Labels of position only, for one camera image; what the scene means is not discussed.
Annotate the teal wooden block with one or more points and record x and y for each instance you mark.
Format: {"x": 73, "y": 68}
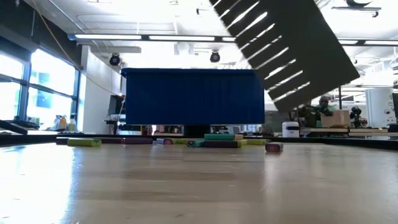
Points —
{"x": 219, "y": 137}
{"x": 196, "y": 143}

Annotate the dark monitor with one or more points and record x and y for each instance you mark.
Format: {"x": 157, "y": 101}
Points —
{"x": 114, "y": 105}

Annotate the black curved bar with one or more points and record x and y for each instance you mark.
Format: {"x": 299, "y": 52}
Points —
{"x": 12, "y": 127}

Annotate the background black robot arm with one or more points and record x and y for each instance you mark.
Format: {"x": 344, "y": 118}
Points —
{"x": 356, "y": 112}

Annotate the linear ceiling light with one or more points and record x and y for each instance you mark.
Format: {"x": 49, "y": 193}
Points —
{"x": 102, "y": 36}

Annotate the clear bottle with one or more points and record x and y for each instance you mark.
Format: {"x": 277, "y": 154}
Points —
{"x": 72, "y": 125}

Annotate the cardboard box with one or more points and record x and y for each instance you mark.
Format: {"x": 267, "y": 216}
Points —
{"x": 335, "y": 119}

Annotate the green wooden block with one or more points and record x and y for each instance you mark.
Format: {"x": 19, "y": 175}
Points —
{"x": 182, "y": 141}
{"x": 84, "y": 142}
{"x": 257, "y": 142}
{"x": 242, "y": 142}

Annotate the natural wooden block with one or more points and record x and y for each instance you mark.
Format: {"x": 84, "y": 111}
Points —
{"x": 238, "y": 137}

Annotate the black background rig frame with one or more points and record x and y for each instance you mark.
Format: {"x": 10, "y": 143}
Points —
{"x": 339, "y": 96}

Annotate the background wooden table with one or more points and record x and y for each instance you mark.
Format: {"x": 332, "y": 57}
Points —
{"x": 367, "y": 132}

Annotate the black ceiling spotlight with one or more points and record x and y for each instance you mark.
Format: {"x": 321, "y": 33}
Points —
{"x": 114, "y": 60}
{"x": 214, "y": 57}

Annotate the white plastic container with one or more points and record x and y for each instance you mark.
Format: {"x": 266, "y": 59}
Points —
{"x": 290, "y": 130}

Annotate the orange bottle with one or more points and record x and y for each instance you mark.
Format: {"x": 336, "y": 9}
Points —
{"x": 63, "y": 124}

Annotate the black desk column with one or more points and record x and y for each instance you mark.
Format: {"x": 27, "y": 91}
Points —
{"x": 196, "y": 130}

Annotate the grey slotted divider panel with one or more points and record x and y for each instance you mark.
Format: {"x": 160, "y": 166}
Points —
{"x": 311, "y": 46}

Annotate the white cabinet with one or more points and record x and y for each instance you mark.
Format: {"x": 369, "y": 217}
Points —
{"x": 379, "y": 109}

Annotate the large window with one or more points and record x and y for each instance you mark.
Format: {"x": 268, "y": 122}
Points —
{"x": 49, "y": 81}

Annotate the person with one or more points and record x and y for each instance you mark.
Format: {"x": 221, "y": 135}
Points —
{"x": 306, "y": 116}
{"x": 325, "y": 107}

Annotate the blue plastic bin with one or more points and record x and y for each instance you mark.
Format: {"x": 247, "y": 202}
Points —
{"x": 192, "y": 96}

